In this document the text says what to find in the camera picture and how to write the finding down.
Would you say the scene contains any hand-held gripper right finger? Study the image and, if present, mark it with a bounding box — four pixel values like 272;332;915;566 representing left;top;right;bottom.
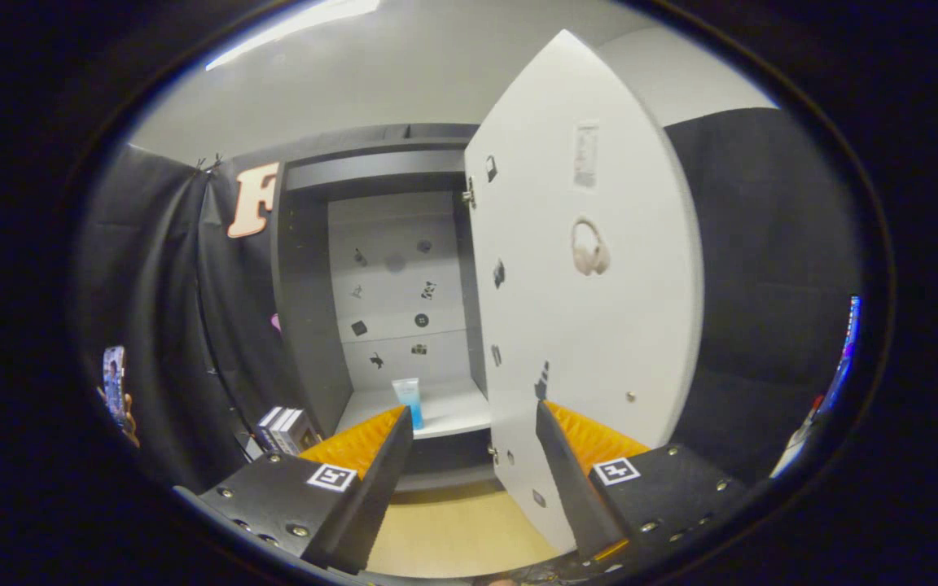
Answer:
536;399;751;564

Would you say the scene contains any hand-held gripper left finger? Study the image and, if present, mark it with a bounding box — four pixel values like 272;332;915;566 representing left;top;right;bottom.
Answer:
174;405;414;575

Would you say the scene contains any blue and white tube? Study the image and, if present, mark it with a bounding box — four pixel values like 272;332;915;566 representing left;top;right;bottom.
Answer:
392;378;423;431

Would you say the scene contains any white cabinet door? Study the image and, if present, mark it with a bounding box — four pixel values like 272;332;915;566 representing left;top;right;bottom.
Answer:
463;30;706;556

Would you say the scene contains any row of grey books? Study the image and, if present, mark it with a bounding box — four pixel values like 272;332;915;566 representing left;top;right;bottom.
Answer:
256;405;323;457

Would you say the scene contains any dark grey cabinet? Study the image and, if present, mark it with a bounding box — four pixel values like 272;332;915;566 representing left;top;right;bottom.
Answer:
270;122;511;493

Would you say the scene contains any cluttered white desk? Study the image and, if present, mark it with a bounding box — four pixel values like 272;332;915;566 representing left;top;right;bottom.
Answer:
770;397;826;479

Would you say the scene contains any black backdrop cloth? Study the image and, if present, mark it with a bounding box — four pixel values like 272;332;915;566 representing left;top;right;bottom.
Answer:
70;106;865;493

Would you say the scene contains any computer monitor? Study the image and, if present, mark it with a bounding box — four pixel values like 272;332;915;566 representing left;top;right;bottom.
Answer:
823;295;862;416

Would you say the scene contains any ceiling light panel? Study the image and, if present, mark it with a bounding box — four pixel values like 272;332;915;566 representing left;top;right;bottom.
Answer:
204;0;380;72

